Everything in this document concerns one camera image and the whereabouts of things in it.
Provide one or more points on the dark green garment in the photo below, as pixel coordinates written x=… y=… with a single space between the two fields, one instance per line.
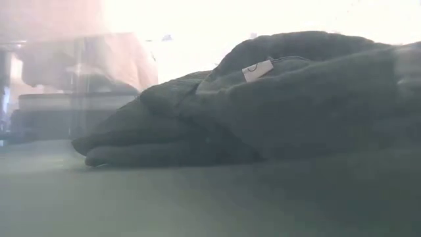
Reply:
x=279 y=108

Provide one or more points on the navy blue bin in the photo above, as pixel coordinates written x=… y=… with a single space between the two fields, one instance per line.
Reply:
x=65 y=118

